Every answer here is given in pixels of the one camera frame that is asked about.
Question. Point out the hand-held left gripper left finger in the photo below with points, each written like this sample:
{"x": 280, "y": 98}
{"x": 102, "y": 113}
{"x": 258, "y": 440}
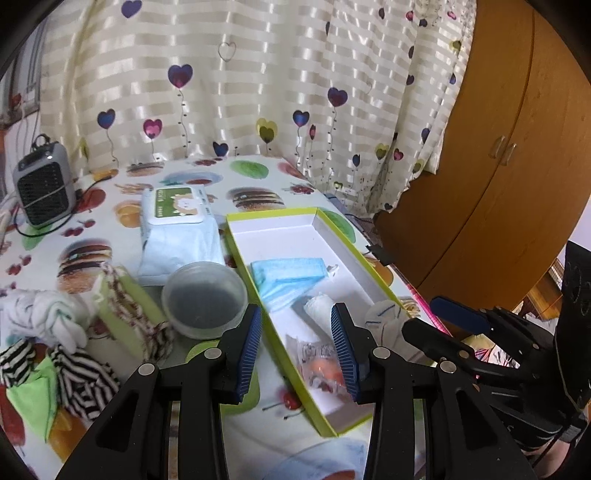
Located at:
{"x": 249, "y": 355}

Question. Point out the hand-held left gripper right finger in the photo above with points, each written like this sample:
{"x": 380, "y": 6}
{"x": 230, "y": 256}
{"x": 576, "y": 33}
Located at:
{"x": 344, "y": 355}

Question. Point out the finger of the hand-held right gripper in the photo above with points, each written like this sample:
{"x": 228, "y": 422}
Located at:
{"x": 438, "y": 344}
{"x": 461, "y": 311}

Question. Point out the clear plastic bag red print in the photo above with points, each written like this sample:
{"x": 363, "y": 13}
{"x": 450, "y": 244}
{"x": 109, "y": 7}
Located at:
{"x": 309, "y": 360}

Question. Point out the white cloth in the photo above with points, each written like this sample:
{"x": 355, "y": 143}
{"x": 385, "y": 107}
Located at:
{"x": 388, "y": 323}

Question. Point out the blue face mask pack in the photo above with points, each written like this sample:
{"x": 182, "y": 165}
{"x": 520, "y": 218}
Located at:
{"x": 286, "y": 277}

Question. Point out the yellow-green cardboard box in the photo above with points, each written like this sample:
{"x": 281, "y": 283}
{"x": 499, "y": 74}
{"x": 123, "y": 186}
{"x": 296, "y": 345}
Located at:
{"x": 286, "y": 240}

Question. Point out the green cloth with patterned trim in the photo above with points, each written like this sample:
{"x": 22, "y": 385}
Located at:
{"x": 115, "y": 314}

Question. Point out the plain green cloth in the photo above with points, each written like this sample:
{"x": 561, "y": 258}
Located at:
{"x": 32, "y": 401}

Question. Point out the light blue soft pack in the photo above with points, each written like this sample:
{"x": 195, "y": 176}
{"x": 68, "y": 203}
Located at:
{"x": 180, "y": 254}

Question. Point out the clear round plastic container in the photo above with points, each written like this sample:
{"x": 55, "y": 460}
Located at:
{"x": 203, "y": 300}

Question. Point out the black binder clip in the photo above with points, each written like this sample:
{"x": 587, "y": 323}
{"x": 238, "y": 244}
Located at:
{"x": 381, "y": 254}

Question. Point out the wooden wardrobe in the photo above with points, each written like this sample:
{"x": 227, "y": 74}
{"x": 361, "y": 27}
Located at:
{"x": 485, "y": 161}

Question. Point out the food print tablecloth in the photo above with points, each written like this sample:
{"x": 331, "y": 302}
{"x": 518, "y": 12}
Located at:
{"x": 194, "y": 180}

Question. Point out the striped curtain with hearts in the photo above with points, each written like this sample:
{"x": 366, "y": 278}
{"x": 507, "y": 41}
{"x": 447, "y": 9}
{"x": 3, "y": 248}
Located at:
{"x": 231, "y": 92}

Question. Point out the grey portable heater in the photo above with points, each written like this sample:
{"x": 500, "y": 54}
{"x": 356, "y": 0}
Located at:
{"x": 44, "y": 189}

